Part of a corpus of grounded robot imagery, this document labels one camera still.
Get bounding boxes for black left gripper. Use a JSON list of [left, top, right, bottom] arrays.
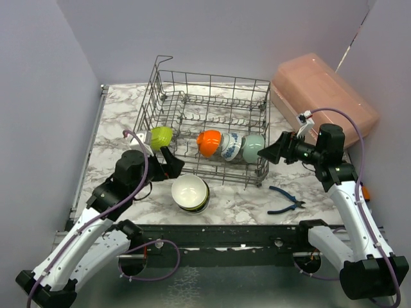
[[130, 146, 184, 196]]

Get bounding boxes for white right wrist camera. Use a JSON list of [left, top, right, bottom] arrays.
[[296, 110, 315, 139]]

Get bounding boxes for mint green ceramic bowl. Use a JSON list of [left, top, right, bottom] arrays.
[[240, 135, 265, 164]]

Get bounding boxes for lime green square bowl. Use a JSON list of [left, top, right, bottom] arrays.
[[151, 126, 173, 151]]

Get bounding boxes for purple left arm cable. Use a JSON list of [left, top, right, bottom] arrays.
[[25, 129, 180, 308]]

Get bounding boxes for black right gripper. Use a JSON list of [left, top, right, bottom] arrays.
[[258, 130, 325, 166]]

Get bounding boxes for pink translucent plastic storage box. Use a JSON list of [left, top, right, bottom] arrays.
[[270, 53, 379, 137]]

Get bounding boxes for orange black tool handle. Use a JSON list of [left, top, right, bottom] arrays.
[[362, 185, 371, 202]]

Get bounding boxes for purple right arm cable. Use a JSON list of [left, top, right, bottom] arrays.
[[293, 107, 402, 308]]

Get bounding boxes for orange bowl white inside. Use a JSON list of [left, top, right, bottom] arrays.
[[197, 130, 222, 158]]

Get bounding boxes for blue handled pliers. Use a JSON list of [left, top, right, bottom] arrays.
[[267, 185, 308, 215]]

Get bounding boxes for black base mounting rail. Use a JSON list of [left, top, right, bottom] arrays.
[[64, 223, 354, 269]]

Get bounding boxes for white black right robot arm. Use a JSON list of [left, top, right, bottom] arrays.
[[258, 124, 409, 300]]

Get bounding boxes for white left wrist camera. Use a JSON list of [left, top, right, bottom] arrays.
[[123, 130, 153, 156]]

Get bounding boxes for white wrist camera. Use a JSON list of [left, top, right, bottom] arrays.
[[296, 110, 315, 139], [123, 130, 153, 156]]

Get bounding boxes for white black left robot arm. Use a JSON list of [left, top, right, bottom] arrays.
[[15, 146, 184, 307]]

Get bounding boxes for white blue floral bowl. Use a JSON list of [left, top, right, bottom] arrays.
[[220, 132, 242, 162]]

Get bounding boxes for aluminium extrusion frame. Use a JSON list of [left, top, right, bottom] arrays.
[[53, 231, 68, 246]]

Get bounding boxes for grey wire dish rack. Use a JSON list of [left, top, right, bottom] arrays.
[[134, 55, 270, 187]]

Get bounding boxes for white bowl with dark rim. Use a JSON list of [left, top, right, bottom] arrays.
[[171, 175, 210, 214]]

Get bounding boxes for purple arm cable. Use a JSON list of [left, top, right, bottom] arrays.
[[293, 107, 402, 308], [25, 129, 180, 308]]

